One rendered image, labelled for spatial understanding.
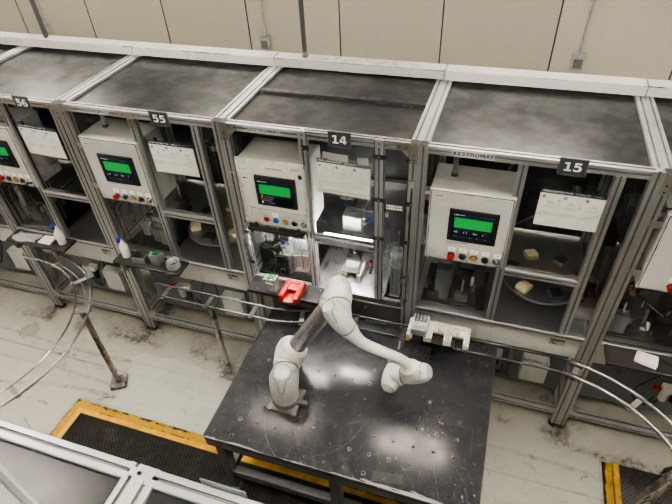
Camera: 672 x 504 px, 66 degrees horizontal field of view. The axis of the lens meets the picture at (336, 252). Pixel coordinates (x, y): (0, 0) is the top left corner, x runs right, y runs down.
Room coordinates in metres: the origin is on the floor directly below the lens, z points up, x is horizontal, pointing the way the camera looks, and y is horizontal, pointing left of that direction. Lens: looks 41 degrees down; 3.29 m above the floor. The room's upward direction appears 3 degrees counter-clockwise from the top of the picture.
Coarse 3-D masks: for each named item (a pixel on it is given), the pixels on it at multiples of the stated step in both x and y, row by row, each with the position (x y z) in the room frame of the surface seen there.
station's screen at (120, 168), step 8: (104, 160) 2.84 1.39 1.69; (112, 160) 2.82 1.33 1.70; (120, 160) 2.80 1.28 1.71; (104, 168) 2.85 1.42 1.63; (112, 168) 2.83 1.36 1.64; (120, 168) 2.81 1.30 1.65; (128, 168) 2.79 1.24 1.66; (112, 176) 2.84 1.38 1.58; (120, 176) 2.82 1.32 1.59; (128, 176) 2.80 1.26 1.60
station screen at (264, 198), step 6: (258, 180) 2.49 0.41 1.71; (258, 186) 2.49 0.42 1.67; (276, 186) 2.45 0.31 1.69; (282, 186) 2.44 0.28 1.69; (288, 186) 2.43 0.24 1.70; (258, 192) 2.49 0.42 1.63; (264, 198) 2.48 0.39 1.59; (270, 198) 2.47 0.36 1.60; (276, 198) 2.46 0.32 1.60; (282, 198) 2.44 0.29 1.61; (288, 198) 2.43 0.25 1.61; (270, 204) 2.47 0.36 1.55; (276, 204) 2.46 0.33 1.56; (282, 204) 2.44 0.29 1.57; (288, 204) 2.43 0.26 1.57
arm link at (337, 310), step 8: (328, 304) 1.75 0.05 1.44; (336, 304) 1.75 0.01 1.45; (344, 304) 1.77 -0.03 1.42; (328, 312) 1.71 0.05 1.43; (336, 312) 1.71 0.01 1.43; (344, 312) 1.73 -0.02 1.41; (328, 320) 1.70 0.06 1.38; (336, 320) 1.69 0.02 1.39; (344, 320) 1.70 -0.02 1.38; (352, 320) 1.73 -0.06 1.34; (336, 328) 1.69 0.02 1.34; (344, 328) 1.68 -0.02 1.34; (352, 328) 1.70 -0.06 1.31
